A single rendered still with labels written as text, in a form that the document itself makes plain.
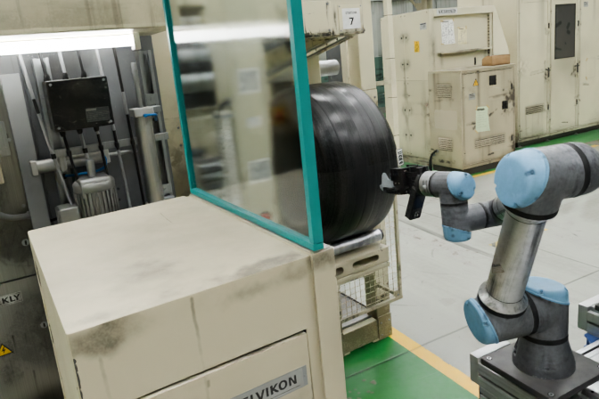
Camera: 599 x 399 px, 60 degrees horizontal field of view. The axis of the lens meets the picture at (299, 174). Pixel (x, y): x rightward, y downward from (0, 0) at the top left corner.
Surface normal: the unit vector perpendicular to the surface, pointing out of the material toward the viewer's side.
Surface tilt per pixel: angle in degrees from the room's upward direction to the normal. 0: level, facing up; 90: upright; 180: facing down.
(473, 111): 90
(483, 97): 90
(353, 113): 48
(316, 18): 90
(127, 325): 90
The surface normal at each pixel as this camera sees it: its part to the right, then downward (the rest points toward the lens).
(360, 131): 0.42, -0.33
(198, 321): 0.53, 0.14
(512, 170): -0.95, 0.04
